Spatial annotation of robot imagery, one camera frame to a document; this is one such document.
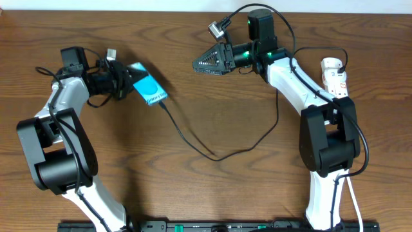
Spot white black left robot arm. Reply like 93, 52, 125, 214
16, 46, 149, 231

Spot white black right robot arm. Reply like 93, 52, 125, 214
192, 8, 360, 231

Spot white USB charger adapter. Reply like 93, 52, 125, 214
322, 68, 346, 86

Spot white power strip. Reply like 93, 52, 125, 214
321, 57, 348, 99

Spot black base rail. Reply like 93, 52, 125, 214
57, 219, 380, 232

